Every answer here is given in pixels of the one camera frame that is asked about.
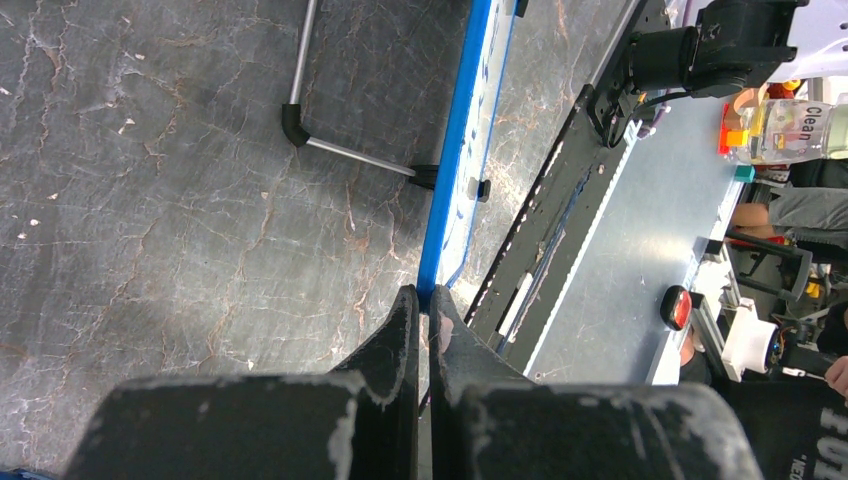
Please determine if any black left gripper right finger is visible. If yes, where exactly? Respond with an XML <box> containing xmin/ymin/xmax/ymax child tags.
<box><xmin>429</xmin><ymin>286</ymin><xmax>762</xmax><ymax>479</ymax></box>

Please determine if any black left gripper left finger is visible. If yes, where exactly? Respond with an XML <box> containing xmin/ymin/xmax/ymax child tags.
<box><xmin>65</xmin><ymin>286</ymin><xmax>419</xmax><ymax>479</ymax></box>

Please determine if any blue framed whiteboard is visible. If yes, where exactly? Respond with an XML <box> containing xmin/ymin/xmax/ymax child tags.
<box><xmin>416</xmin><ymin>1</ymin><xmax>517</xmax><ymax>309</ymax></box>

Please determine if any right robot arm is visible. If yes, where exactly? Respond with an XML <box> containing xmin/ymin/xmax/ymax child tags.
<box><xmin>587</xmin><ymin>1</ymin><xmax>847</xmax><ymax>149</ymax></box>

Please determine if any black whiteboard foot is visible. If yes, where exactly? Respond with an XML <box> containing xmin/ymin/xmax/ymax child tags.
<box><xmin>514</xmin><ymin>0</ymin><xmax>529</xmax><ymax>18</ymax></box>
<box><xmin>465</xmin><ymin>178</ymin><xmax>492</xmax><ymax>203</ymax></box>

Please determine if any bystander hand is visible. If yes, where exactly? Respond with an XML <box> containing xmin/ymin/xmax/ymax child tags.
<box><xmin>824</xmin><ymin>356</ymin><xmax>848</xmax><ymax>398</ymax></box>

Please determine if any red emergency stop button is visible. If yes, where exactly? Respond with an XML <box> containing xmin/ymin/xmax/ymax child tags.
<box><xmin>660</xmin><ymin>285</ymin><xmax>692</xmax><ymax>331</ymax></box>

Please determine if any bystander grey shorts leg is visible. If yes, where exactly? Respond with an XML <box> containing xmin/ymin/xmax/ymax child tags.
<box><xmin>730</xmin><ymin>187</ymin><xmax>847</xmax><ymax>249</ymax></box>

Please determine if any clear cleaner spray bottle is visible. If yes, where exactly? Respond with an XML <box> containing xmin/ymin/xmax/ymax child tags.
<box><xmin>724</xmin><ymin>99</ymin><xmax>847</xmax><ymax>165</ymax></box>

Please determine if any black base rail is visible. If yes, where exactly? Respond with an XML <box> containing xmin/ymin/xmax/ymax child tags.
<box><xmin>466</xmin><ymin>85</ymin><xmax>641</xmax><ymax>353</ymax></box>

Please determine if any whiteboard metal stand wire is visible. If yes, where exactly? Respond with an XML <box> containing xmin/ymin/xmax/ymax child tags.
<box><xmin>280</xmin><ymin>0</ymin><xmax>440</xmax><ymax>192</ymax></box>

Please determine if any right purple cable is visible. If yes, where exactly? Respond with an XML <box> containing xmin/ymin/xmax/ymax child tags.
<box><xmin>639</xmin><ymin>102</ymin><xmax>674</xmax><ymax>137</ymax></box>

